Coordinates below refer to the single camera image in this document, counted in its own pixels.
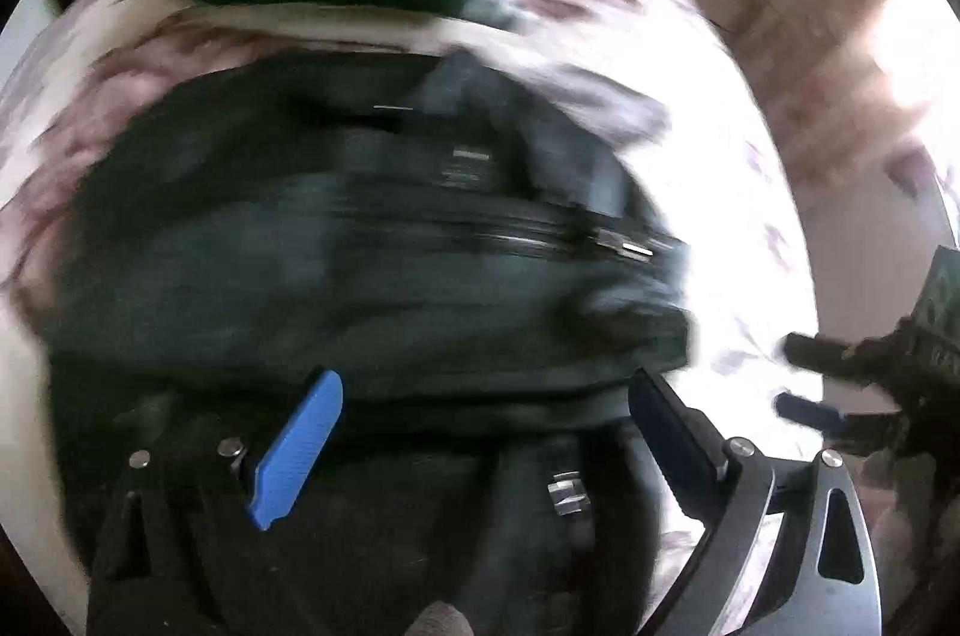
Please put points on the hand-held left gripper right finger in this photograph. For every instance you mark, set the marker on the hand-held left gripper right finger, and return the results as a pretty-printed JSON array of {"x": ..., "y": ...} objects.
[{"x": 671, "y": 437}]

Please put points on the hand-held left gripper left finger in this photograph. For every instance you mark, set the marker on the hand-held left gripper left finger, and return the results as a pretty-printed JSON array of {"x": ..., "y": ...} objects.
[{"x": 300, "y": 448}]

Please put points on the black leather jacket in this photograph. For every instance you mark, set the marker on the black leather jacket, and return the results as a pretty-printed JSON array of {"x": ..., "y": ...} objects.
[{"x": 360, "y": 276}]

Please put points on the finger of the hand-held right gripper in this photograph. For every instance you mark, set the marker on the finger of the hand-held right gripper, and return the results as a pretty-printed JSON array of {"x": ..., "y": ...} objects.
[
  {"x": 806, "y": 409},
  {"x": 821, "y": 353}
]

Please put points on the pink floral curtain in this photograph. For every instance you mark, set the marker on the pink floral curtain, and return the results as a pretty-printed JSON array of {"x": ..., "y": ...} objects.
[{"x": 840, "y": 81}]

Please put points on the person's right hand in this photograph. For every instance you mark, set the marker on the person's right hand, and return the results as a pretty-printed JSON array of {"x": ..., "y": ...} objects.
[{"x": 904, "y": 531}]

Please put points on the floral printed blanket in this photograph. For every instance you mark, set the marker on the floral printed blanket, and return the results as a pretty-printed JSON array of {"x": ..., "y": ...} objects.
[{"x": 735, "y": 216}]

